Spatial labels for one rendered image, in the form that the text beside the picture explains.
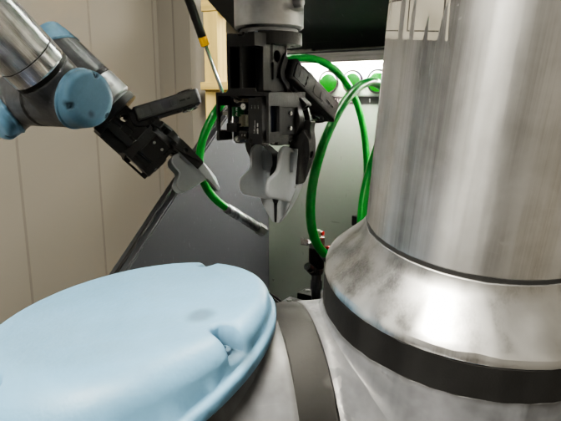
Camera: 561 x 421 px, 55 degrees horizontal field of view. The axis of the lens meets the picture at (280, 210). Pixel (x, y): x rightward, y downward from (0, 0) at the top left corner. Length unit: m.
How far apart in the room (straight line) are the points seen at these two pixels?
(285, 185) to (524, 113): 0.46
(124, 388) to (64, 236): 2.40
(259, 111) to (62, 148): 2.00
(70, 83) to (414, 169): 0.58
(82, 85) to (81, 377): 0.58
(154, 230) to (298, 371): 0.90
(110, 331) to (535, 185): 0.15
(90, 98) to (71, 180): 1.83
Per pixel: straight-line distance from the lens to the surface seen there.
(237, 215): 0.95
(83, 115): 0.73
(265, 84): 0.57
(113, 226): 2.74
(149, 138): 0.88
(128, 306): 0.22
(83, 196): 2.60
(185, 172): 0.89
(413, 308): 0.18
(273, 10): 0.58
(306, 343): 0.21
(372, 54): 1.17
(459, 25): 0.17
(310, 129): 0.60
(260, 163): 0.63
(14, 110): 0.83
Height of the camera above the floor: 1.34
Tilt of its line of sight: 12 degrees down
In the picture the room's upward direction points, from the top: straight up
